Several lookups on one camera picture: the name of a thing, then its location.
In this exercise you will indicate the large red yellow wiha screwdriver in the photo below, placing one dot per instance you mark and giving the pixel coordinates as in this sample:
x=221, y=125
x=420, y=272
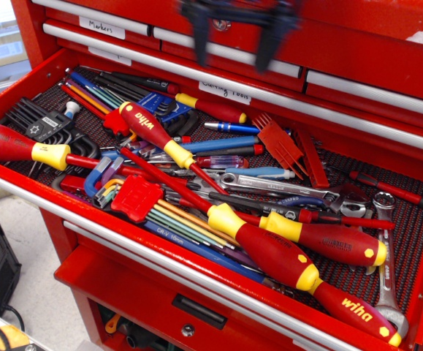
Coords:
x=283, y=260

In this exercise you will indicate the silver cabinet lock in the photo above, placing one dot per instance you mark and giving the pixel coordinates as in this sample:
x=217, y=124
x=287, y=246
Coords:
x=221, y=25

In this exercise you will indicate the black torx key holder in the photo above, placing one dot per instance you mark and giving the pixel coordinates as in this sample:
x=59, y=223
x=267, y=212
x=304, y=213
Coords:
x=44, y=127

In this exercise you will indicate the open red drawer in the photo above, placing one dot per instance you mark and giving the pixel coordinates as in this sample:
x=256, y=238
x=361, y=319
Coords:
x=174, y=293

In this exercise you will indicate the small red black screwdriver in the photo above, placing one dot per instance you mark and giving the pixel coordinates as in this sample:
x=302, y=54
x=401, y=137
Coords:
x=393, y=190

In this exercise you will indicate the blue hex key holder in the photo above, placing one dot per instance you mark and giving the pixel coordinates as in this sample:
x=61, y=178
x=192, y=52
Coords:
x=166, y=109

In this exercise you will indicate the blue hex key 10mm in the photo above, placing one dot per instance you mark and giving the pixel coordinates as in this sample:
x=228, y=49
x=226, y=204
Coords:
x=103, y=184

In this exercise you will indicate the red hex key holder back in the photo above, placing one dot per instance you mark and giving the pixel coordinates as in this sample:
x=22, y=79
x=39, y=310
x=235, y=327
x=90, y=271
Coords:
x=115, y=124

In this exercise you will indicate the red plastic comb holder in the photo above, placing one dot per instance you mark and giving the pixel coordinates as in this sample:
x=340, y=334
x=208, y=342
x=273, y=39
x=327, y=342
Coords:
x=279, y=144

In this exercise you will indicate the white cutting tools label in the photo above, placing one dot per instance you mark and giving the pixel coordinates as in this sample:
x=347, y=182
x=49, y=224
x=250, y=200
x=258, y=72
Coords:
x=225, y=93

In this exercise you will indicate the red tool cabinet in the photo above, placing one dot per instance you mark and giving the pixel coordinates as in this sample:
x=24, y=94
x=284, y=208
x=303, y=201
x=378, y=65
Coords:
x=351, y=73

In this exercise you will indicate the silver combination wrench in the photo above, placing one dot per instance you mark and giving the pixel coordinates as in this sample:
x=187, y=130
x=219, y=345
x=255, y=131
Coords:
x=387, y=301

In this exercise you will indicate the white markers label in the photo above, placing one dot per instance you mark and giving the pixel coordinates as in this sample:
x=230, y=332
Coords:
x=102, y=27

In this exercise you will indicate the black red precision screwdriver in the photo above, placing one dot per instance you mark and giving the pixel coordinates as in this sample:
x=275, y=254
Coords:
x=253, y=150

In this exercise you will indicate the clear red handle screwdriver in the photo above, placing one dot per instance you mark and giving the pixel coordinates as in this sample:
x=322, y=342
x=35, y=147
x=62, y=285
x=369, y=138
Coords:
x=213, y=162

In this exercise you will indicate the blue handled screwdriver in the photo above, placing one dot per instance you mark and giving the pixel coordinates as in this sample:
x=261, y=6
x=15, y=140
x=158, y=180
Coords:
x=218, y=144

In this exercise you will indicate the blue metal precision screwdriver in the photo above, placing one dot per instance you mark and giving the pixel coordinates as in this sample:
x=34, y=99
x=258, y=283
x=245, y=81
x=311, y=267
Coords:
x=242, y=129

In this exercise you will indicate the red yellow screwdriver back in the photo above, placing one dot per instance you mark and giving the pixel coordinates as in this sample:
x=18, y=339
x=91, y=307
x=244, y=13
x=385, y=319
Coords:
x=219, y=111

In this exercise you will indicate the red hex key holder front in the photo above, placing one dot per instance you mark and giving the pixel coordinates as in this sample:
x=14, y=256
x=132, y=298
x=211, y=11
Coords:
x=136, y=198

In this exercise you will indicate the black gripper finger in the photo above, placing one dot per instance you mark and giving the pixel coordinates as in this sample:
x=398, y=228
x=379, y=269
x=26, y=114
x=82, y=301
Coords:
x=276, y=25
x=198, y=14

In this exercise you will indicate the black red screwdriver back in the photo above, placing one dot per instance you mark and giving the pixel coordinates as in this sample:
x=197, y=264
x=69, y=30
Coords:
x=155, y=84

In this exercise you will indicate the silver adjustable wrench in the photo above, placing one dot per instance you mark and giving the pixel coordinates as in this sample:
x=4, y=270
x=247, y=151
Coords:
x=332, y=197

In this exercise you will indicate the black red drawer liner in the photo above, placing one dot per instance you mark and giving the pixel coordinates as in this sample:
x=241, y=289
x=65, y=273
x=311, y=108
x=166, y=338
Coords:
x=90, y=139

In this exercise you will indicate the red yellow wiha screwdriver centre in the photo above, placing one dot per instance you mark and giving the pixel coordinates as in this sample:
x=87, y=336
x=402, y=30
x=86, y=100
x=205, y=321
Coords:
x=143, y=123

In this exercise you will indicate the red plastic strip holder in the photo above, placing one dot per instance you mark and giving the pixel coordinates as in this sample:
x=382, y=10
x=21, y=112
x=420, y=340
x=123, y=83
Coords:
x=311, y=160

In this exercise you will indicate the red hex key holder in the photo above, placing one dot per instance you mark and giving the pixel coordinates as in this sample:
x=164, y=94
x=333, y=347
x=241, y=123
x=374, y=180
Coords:
x=115, y=124
x=136, y=198

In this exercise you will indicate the light blue handled tool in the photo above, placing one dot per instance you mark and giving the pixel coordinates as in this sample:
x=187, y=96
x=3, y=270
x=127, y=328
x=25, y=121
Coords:
x=263, y=172

